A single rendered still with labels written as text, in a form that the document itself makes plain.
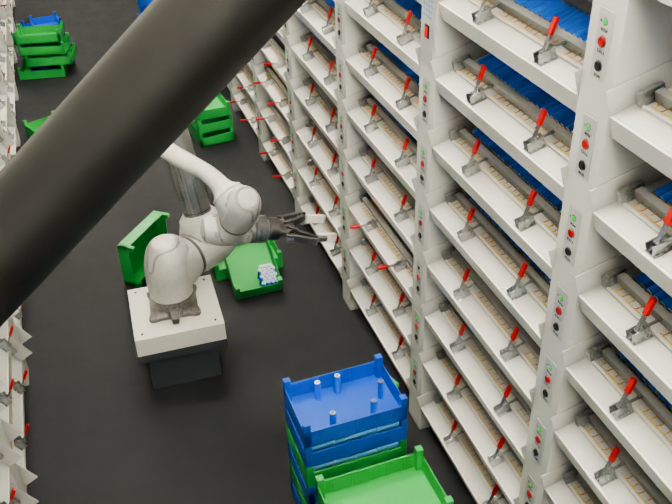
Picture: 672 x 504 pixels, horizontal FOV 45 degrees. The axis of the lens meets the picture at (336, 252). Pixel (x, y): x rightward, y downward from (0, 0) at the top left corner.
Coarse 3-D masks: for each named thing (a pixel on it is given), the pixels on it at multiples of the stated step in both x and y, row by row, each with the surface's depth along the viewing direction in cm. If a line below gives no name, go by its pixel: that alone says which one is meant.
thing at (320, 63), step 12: (288, 36) 336; (300, 36) 336; (312, 36) 334; (300, 48) 334; (312, 48) 331; (324, 48) 324; (300, 60) 330; (312, 60) 322; (324, 60) 319; (312, 72) 315; (324, 72) 311; (336, 72) 306; (324, 84) 304; (336, 84) 301; (336, 96) 290
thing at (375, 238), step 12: (360, 192) 303; (348, 204) 304; (360, 204) 304; (360, 216) 298; (360, 228) 300; (372, 240) 285; (384, 240) 283; (384, 252) 278; (396, 252) 276; (408, 252) 275; (396, 276) 268; (408, 276) 266; (408, 288) 254
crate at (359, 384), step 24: (288, 384) 229; (312, 384) 235; (360, 384) 238; (384, 384) 238; (288, 408) 230; (312, 408) 231; (336, 408) 230; (360, 408) 230; (384, 408) 230; (312, 432) 216; (336, 432) 220
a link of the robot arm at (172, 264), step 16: (160, 240) 280; (176, 240) 280; (144, 256) 281; (160, 256) 276; (176, 256) 277; (192, 256) 283; (160, 272) 277; (176, 272) 279; (192, 272) 285; (160, 288) 281; (176, 288) 282; (192, 288) 290
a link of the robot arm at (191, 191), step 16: (176, 144) 277; (192, 144) 282; (176, 176) 282; (192, 176) 283; (192, 192) 284; (192, 208) 287; (208, 208) 290; (192, 224) 287; (192, 240) 288; (208, 256) 289; (224, 256) 297
